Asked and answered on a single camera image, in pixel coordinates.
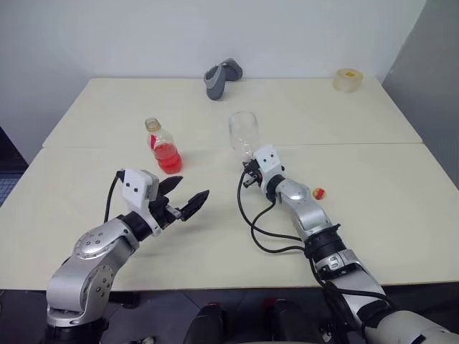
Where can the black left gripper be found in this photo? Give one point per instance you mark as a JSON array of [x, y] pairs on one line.
[[161, 215]]

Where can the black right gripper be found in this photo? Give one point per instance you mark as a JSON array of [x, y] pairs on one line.
[[255, 173]]

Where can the bottle with red liquid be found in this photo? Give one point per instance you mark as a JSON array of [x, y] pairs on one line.
[[166, 157]]

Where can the yellow and red bottle cap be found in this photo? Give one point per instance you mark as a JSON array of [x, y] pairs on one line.
[[319, 193]]

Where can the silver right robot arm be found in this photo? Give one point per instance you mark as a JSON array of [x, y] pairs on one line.
[[305, 211]]

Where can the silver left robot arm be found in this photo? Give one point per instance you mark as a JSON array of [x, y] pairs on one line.
[[89, 258]]

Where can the grey curved plastic object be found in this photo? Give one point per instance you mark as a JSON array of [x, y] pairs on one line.
[[215, 84]]

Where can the dark rounded shape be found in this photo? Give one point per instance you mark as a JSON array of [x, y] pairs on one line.
[[209, 326], [287, 322]]

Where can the translucent tape roll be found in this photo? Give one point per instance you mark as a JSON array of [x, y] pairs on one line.
[[347, 81]]

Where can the dark grid patterned object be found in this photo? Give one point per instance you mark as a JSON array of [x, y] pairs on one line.
[[9, 168]]

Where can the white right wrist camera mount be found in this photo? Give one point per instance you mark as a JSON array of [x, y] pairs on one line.
[[267, 159]]

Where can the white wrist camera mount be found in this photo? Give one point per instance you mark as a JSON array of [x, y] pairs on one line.
[[267, 159], [138, 186]]

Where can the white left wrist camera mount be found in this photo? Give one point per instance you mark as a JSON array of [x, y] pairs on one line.
[[138, 186]]

